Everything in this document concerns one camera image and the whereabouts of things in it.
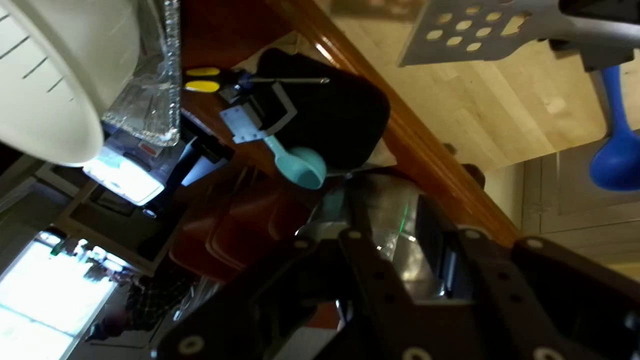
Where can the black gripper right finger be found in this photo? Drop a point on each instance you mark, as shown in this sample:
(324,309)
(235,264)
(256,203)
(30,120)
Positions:
(572,301)

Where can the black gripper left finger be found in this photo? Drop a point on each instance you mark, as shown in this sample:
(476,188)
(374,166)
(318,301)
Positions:
(281,301)

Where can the white plastic colander dish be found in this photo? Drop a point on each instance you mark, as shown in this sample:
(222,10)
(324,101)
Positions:
(52,81)

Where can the dark red chair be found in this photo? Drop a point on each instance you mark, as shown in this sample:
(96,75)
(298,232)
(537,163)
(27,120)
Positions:
(232,232)

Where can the teal plastic scoop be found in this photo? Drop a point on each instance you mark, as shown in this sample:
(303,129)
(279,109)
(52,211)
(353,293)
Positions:
(301,165)

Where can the blue plastic funnel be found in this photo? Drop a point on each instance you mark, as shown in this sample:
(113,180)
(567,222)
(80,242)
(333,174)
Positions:
(620,160)

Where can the black bag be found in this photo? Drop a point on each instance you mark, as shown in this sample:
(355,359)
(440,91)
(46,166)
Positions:
(333,112)

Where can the blue white plastic package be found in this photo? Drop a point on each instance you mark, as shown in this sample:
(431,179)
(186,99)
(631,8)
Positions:
(123,174)

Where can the bright window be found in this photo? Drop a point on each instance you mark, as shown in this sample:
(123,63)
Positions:
(46,293)

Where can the aluminium foil tray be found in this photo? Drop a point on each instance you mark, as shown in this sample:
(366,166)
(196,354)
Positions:
(153,92)

